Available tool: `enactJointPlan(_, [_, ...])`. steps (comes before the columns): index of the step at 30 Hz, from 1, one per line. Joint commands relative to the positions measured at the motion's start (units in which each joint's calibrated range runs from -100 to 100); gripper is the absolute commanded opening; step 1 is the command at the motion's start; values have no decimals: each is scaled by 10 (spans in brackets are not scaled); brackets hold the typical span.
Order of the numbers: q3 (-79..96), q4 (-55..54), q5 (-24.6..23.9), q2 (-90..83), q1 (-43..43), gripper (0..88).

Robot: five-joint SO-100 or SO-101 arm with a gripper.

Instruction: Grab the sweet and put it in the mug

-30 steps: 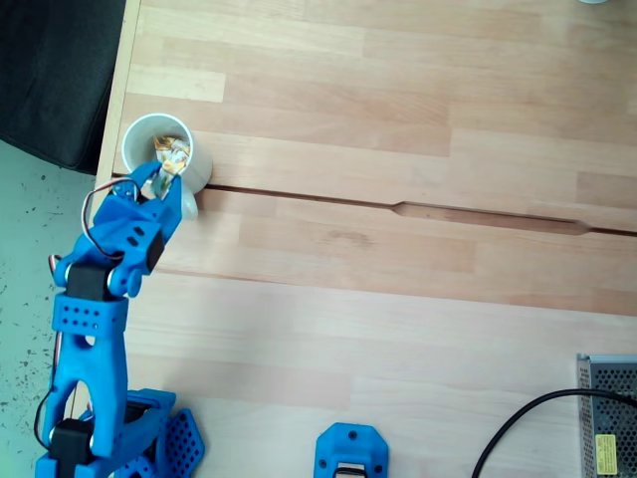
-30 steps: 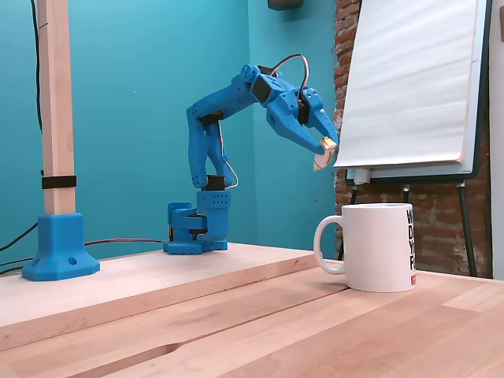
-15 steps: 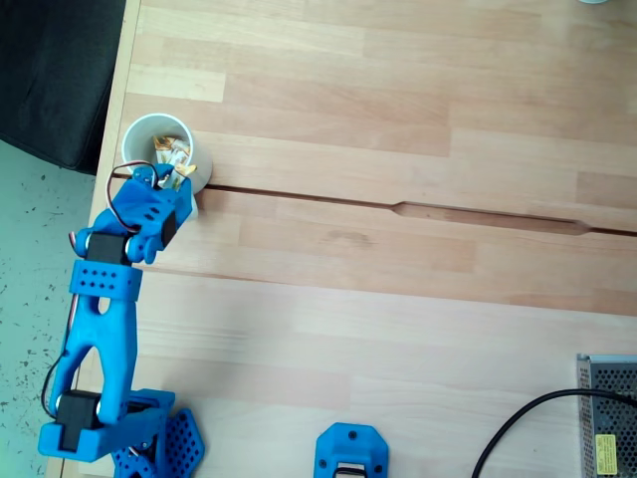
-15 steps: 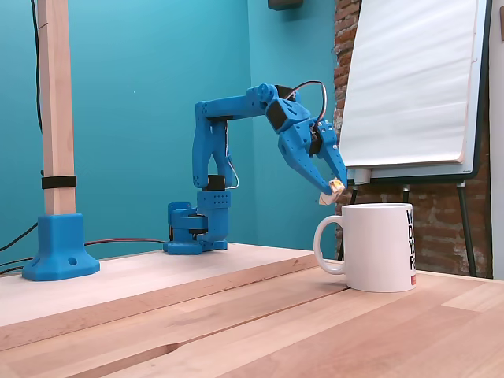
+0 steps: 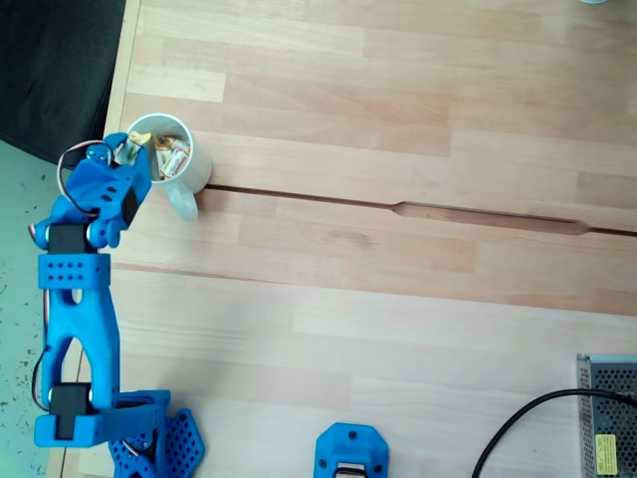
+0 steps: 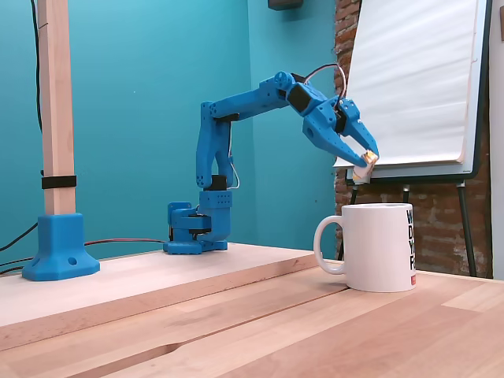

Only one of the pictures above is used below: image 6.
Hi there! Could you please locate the white orange sweet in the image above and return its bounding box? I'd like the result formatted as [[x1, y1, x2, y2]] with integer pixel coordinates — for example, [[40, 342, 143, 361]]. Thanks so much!
[[352, 149, 380, 186]]

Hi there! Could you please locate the white printed mug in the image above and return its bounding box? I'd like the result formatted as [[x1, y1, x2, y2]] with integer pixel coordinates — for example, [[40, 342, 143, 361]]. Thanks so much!
[[313, 202, 418, 294]]

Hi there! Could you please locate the white paper pad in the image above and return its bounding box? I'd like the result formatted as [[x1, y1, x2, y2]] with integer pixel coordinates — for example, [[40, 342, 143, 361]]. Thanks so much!
[[332, 0, 480, 169]]

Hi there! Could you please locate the flipchart easel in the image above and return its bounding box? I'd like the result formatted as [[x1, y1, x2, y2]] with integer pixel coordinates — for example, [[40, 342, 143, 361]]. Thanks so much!
[[344, 0, 493, 279]]

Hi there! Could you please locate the light wooden base board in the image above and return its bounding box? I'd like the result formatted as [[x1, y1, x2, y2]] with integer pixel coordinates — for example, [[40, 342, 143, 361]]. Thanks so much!
[[0, 242, 330, 352]]

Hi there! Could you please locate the arm servo wire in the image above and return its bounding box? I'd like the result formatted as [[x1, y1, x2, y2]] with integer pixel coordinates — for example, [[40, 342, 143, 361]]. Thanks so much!
[[229, 63, 348, 191]]

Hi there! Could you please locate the dark wall box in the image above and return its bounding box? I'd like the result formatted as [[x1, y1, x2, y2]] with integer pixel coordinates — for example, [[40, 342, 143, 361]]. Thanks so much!
[[267, 0, 305, 12]]

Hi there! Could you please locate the red black power wire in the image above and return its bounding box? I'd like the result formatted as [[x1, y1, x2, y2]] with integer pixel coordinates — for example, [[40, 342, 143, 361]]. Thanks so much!
[[0, 238, 170, 276]]

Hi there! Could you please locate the wooden post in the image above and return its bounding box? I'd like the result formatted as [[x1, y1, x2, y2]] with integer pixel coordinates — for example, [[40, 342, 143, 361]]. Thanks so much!
[[35, 0, 77, 217]]

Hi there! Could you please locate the black strap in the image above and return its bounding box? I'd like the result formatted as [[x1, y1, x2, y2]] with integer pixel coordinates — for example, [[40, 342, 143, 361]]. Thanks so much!
[[41, 176, 78, 191]]

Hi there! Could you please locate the thin black cable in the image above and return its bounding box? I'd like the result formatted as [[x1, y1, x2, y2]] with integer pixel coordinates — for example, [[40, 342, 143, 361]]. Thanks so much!
[[29, 0, 44, 133], [0, 222, 39, 253]]

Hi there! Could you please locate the blue post base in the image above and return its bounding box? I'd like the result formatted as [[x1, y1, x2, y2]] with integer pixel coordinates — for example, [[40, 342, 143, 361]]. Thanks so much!
[[21, 212, 102, 283]]

